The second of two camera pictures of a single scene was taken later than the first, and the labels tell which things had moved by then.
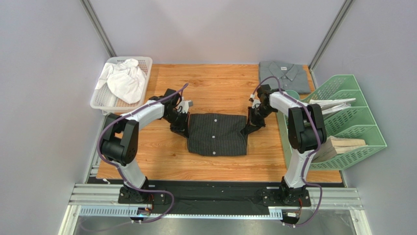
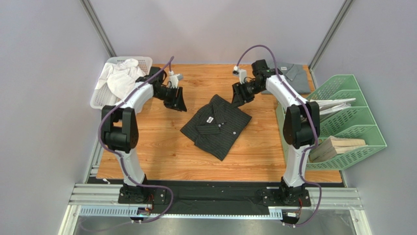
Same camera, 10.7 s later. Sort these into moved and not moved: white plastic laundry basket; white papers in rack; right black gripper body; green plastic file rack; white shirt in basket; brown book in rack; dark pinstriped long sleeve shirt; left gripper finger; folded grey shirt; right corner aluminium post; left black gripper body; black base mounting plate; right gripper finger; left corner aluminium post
Moved: left gripper finger; right black gripper body; right gripper finger; left black gripper body; dark pinstriped long sleeve shirt
Not moved: green plastic file rack; white shirt in basket; left corner aluminium post; black base mounting plate; folded grey shirt; brown book in rack; right corner aluminium post; white papers in rack; white plastic laundry basket
